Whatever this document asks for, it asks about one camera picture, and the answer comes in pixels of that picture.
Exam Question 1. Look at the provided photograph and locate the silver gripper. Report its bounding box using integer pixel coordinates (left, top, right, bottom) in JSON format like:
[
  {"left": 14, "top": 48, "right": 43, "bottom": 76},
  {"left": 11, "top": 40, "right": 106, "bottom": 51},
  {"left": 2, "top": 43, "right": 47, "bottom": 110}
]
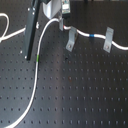
[{"left": 41, "top": 0, "right": 72, "bottom": 32}]

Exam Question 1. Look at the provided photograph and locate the white cable with blue tape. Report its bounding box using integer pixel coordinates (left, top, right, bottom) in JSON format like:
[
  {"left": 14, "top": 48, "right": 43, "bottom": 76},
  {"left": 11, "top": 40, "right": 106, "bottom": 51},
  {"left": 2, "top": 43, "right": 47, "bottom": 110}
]
[{"left": 63, "top": 25, "right": 128, "bottom": 51}]

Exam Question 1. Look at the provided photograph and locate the left grey metal cable clip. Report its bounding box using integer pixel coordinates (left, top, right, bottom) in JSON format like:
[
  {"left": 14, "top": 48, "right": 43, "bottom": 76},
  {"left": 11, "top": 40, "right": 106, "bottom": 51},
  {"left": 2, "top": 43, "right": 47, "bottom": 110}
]
[{"left": 66, "top": 27, "right": 78, "bottom": 51}]

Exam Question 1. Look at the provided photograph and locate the grey metal cable clip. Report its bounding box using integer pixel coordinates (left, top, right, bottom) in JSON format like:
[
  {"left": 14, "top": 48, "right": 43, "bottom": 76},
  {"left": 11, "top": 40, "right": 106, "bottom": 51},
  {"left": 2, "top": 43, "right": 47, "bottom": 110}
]
[
  {"left": 66, "top": 27, "right": 78, "bottom": 51},
  {"left": 103, "top": 27, "right": 114, "bottom": 53}
]

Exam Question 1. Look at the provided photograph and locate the right grey metal cable clip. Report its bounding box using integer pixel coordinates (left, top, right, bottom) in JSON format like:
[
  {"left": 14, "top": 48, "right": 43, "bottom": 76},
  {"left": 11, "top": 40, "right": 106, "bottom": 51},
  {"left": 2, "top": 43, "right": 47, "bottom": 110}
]
[{"left": 103, "top": 27, "right": 114, "bottom": 53}]

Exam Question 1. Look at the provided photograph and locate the white cable with green mark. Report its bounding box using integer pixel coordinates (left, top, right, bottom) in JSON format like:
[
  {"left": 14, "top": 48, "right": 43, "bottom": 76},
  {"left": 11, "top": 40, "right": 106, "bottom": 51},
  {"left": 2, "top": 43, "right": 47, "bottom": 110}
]
[{"left": 0, "top": 13, "right": 61, "bottom": 128}]

